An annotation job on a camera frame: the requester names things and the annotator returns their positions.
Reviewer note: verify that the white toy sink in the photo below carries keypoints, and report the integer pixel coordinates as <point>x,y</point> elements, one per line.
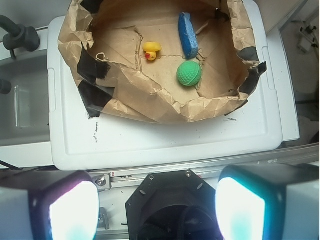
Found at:
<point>24,111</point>

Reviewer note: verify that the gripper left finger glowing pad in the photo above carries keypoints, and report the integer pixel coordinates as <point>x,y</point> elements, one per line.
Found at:
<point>48,205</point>

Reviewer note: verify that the yellow rubber duck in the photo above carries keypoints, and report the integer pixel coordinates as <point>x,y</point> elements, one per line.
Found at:
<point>150,50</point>

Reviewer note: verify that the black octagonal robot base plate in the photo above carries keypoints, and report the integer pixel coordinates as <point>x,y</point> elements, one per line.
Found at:
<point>176,205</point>

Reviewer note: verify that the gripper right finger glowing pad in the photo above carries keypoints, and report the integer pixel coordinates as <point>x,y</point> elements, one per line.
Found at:
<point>269,202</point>

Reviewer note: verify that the grey toy faucet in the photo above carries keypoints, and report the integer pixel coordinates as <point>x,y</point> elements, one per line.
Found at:
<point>19,36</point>

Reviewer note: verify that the blue sponge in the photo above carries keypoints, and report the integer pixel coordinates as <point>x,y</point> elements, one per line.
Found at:
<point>187,36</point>

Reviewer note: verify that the green dimpled ball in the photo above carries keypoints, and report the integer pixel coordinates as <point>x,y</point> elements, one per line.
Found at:
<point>189,73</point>

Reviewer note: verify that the metal corner bracket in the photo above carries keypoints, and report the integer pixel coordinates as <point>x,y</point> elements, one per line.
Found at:
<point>102,182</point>

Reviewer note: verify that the crumpled brown paper bag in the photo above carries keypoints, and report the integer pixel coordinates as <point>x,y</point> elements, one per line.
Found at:
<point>102,43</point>

